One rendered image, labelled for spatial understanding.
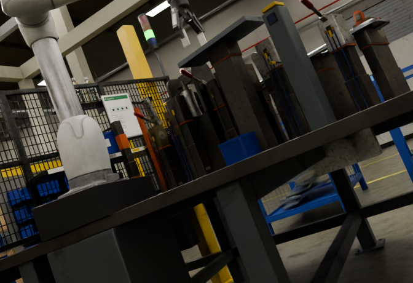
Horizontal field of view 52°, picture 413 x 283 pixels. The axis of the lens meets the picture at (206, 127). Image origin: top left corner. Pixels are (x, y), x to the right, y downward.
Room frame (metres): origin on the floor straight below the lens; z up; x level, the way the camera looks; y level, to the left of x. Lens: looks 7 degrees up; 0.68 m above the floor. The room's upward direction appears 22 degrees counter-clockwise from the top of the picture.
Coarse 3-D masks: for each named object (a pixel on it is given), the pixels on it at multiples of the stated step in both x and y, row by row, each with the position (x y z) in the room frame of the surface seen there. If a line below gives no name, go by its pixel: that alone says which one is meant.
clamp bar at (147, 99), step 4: (144, 100) 2.14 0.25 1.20; (148, 100) 2.15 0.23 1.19; (144, 104) 2.16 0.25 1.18; (148, 104) 2.14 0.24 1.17; (148, 108) 2.16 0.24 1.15; (152, 108) 2.16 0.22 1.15; (148, 112) 2.17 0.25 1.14; (152, 112) 2.15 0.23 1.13; (152, 116) 2.16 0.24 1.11; (156, 116) 2.16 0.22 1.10; (156, 120) 2.16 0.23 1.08
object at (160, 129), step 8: (152, 128) 2.12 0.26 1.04; (160, 128) 2.14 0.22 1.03; (152, 136) 2.13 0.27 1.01; (160, 136) 2.13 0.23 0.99; (160, 144) 2.12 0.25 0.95; (168, 144) 2.15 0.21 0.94; (160, 152) 2.14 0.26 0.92; (168, 152) 2.15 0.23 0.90; (168, 160) 2.13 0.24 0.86; (168, 168) 2.13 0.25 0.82; (176, 168) 2.15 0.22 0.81; (168, 176) 2.14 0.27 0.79; (176, 176) 2.13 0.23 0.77; (176, 184) 2.12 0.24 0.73
